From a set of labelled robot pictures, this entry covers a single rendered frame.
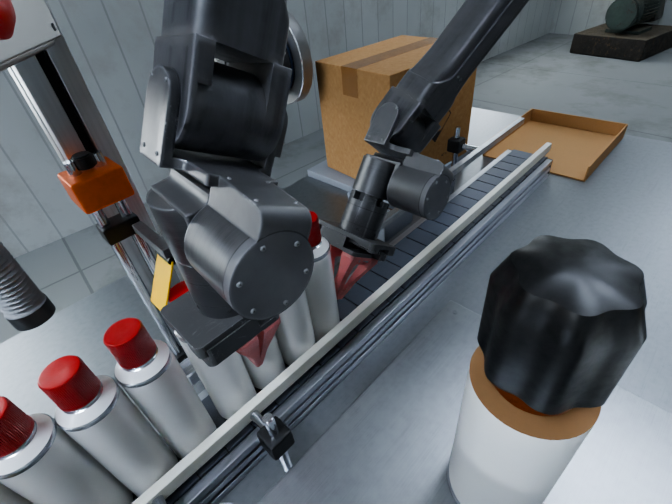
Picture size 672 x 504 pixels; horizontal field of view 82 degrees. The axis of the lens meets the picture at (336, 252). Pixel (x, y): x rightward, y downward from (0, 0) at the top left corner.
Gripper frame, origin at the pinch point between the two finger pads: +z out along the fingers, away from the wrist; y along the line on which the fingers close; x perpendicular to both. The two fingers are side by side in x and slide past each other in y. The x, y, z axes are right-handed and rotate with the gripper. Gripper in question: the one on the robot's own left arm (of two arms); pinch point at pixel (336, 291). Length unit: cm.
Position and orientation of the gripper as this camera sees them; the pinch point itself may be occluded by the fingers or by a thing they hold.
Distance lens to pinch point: 56.6
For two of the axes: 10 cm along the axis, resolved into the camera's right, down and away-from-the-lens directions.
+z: -3.3, 9.3, 1.8
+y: 7.3, 3.7, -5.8
